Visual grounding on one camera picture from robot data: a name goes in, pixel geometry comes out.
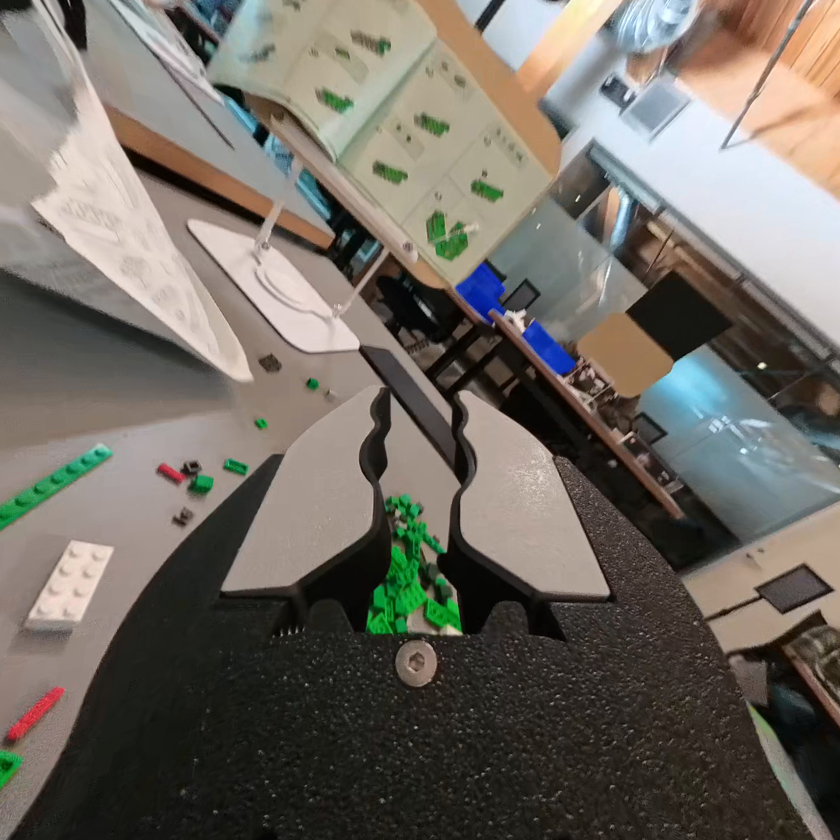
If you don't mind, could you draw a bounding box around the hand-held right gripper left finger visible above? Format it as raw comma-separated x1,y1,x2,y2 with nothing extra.
220,386,395,634

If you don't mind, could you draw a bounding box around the printed white paper bag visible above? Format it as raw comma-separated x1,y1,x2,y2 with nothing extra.
29,0,254,383

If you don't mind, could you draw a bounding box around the large black screen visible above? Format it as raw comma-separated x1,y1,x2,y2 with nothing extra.
626,272,733,362

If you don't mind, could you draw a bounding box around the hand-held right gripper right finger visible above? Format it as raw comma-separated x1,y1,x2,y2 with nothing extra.
437,390,613,636

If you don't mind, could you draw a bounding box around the long green plate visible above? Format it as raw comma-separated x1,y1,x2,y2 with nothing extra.
0,442,114,533

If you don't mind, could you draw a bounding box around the blue storage bin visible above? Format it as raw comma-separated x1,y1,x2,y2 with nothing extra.
454,262,507,316
521,319,579,377

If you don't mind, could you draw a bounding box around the wood edged grey table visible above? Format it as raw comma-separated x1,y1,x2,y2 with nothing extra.
66,0,336,250

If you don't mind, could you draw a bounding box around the grey table with cutout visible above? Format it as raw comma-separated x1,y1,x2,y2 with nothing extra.
682,502,840,657

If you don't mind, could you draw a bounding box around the pile of green toy bricks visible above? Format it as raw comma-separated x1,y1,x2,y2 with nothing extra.
365,493,464,636

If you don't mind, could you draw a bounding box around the brick instruction booklet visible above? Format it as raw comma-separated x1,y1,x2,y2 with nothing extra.
209,0,553,280

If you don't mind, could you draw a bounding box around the white toy brick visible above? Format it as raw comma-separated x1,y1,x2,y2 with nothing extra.
24,539,116,635

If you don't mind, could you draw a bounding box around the wooden book stand white base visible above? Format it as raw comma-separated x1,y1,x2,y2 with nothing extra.
187,0,564,355

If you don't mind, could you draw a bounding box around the tan wooden board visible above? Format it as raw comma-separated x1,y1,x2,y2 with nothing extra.
577,311,674,399

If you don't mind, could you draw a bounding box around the black desk cable cover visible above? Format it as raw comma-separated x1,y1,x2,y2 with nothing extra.
359,344,461,471

